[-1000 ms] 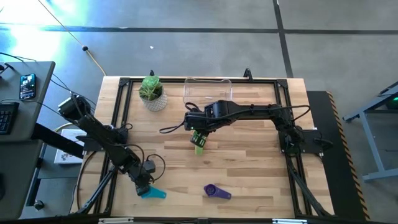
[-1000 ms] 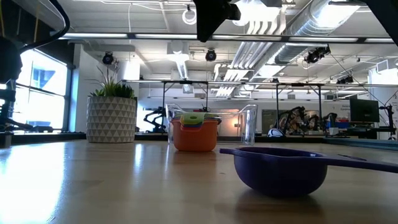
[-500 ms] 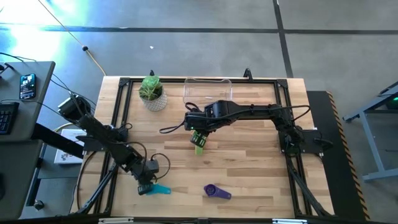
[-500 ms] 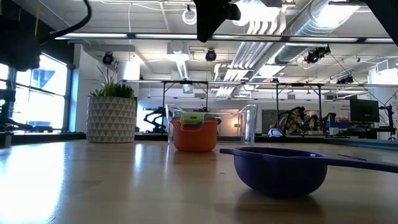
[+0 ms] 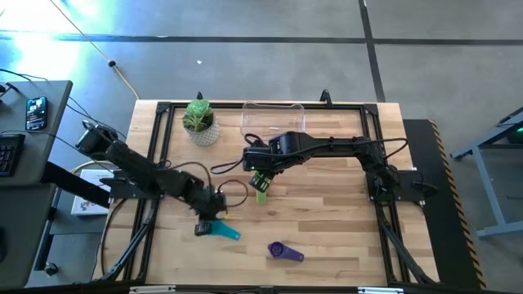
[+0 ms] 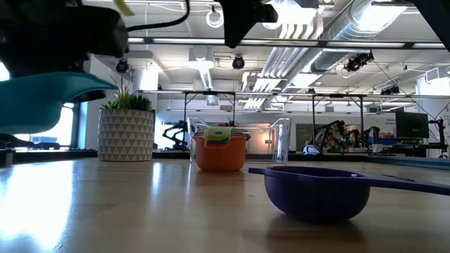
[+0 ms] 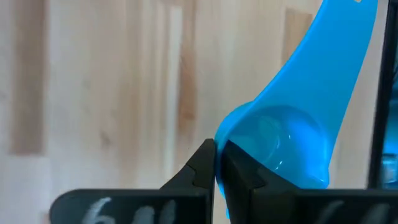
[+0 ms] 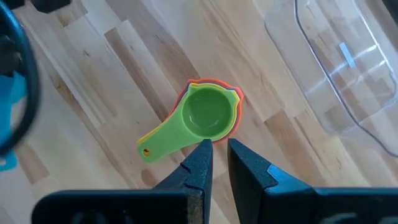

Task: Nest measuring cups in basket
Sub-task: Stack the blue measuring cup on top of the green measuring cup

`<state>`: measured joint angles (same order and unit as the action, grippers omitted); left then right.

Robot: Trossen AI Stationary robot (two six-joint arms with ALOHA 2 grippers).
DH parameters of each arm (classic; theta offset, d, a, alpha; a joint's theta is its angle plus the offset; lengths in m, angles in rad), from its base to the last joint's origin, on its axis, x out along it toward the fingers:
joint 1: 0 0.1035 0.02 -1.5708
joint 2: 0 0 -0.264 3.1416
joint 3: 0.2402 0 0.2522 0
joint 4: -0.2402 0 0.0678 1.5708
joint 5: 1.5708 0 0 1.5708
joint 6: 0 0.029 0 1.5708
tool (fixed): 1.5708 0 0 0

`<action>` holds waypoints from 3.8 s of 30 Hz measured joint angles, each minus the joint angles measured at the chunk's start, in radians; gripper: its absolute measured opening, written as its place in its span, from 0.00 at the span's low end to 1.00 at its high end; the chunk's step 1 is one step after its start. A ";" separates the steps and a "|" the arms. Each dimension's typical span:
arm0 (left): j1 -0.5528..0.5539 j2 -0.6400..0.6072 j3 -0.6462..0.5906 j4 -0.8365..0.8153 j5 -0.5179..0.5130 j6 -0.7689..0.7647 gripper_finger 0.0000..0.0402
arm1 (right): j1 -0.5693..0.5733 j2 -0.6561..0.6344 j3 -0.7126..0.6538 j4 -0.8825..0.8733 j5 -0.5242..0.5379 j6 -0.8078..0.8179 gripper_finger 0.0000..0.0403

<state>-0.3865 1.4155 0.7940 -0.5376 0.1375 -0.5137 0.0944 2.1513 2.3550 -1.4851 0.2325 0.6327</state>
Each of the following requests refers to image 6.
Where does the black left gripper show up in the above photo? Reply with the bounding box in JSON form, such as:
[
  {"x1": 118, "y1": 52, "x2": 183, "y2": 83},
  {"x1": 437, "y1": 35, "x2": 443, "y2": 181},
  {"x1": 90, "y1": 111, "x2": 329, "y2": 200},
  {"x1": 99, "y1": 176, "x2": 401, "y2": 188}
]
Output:
[{"x1": 0, "y1": 0, "x2": 129, "y2": 104}]

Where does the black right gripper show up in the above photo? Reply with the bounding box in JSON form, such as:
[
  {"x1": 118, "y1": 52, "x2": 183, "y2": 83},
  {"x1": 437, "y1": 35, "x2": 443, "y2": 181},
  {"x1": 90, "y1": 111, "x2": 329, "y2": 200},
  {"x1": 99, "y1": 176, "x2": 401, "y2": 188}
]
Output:
[{"x1": 219, "y1": 0, "x2": 279, "y2": 49}]

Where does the teal measuring cup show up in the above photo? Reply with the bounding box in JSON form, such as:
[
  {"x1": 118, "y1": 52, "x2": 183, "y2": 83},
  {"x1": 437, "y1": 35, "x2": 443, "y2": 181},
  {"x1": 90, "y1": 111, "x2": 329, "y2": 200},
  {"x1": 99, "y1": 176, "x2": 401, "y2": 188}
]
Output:
[{"x1": 0, "y1": 71, "x2": 119, "y2": 136}]

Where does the green measuring cup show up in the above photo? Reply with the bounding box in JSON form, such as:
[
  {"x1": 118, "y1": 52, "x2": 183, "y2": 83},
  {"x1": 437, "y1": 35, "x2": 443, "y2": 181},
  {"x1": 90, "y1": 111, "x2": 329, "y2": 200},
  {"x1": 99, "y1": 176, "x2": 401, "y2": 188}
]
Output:
[{"x1": 202, "y1": 126, "x2": 235, "y2": 142}]

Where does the yellow measuring cup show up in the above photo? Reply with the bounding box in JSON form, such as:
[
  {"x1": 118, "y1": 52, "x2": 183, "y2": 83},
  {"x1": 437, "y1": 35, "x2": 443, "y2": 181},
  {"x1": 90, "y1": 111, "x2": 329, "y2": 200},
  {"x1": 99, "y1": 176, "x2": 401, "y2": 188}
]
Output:
[{"x1": 196, "y1": 129, "x2": 247, "y2": 145}]

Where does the orange-red measuring cup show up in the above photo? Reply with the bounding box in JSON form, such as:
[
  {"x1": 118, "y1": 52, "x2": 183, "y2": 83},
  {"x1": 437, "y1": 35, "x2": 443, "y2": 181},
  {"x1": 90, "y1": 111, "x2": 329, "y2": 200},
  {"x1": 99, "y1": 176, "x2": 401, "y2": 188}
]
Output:
[{"x1": 193, "y1": 134, "x2": 248, "y2": 173}]

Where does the purple measuring cup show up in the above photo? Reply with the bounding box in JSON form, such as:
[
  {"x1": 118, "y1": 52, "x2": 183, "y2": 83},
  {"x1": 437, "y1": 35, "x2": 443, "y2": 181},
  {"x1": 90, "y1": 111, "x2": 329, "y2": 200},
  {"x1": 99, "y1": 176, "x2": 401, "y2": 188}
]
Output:
[{"x1": 247, "y1": 165, "x2": 450, "y2": 223}]

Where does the clear plastic basket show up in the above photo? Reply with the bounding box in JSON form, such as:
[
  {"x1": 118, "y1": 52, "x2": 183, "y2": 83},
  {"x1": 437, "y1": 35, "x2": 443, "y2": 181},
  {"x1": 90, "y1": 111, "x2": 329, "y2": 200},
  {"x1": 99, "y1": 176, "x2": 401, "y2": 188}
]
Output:
[{"x1": 187, "y1": 117, "x2": 293, "y2": 165}]

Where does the green succulent plant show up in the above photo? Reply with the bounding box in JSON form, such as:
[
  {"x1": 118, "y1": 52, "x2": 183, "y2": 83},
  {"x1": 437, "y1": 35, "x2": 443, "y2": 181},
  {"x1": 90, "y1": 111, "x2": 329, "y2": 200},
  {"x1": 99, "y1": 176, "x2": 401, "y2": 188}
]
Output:
[{"x1": 101, "y1": 68, "x2": 154, "y2": 112}]

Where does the white triangle-patterned plant pot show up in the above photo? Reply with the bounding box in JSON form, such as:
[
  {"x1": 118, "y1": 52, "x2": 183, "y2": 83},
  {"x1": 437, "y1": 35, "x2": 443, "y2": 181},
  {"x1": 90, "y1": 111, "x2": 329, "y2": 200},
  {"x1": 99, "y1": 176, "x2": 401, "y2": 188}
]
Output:
[{"x1": 97, "y1": 108, "x2": 156, "y2": 163}]

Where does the yellow-green tape tag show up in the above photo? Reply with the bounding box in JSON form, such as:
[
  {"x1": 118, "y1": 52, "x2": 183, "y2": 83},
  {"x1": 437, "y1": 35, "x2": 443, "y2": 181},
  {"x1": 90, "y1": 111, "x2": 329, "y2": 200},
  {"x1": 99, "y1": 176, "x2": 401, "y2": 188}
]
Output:
[{"x1": 112, "y1": 0, "x2": 136, "y2": 17}]

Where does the long ceiling light bar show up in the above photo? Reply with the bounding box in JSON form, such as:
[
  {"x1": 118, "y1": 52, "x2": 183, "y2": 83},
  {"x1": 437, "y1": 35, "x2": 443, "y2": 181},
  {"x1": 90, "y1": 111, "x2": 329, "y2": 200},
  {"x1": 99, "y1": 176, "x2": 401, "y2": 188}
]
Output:
[{"x1": 126, "y1": 34, "x2": 450, "y2": 49}]

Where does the white and black ball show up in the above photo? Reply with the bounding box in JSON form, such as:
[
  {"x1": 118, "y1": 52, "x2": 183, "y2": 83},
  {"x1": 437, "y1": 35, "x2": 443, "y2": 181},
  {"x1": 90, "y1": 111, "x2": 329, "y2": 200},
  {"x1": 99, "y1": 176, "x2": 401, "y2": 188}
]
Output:
[{"x1": 302, "y1": 144, "x2": 322, "y2": 156}]

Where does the black monitor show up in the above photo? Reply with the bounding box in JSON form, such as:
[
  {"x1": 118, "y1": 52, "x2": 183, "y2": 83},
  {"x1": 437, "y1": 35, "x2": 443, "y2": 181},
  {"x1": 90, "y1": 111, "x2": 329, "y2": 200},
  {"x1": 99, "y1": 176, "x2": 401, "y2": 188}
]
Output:
[{"x1": 395, "y1": 111, "x2": 430, "y2": 139}]

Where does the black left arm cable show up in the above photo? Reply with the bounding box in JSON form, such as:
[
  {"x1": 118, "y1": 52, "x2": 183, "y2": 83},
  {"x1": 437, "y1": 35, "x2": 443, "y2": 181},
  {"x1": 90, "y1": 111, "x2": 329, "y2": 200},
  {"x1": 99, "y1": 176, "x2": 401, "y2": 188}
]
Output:
[{"x1": 126, "y1": 0, "x2": 191, "y2": 33}]

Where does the black background rig frame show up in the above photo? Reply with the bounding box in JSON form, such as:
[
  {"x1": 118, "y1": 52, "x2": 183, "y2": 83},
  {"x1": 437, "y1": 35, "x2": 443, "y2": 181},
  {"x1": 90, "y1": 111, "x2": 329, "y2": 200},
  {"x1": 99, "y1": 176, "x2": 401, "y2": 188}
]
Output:
[{"x1": 182, "y1": 89, "x2": 366, "y2": 148}]

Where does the silver ventilation duct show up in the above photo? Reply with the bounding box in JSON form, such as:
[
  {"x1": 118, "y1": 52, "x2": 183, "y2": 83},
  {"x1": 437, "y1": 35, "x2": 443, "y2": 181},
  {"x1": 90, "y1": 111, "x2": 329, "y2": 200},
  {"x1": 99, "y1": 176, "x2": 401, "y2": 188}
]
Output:
[{"x1": 309, "y1": 0, "x2": 409, "y2": 74}]

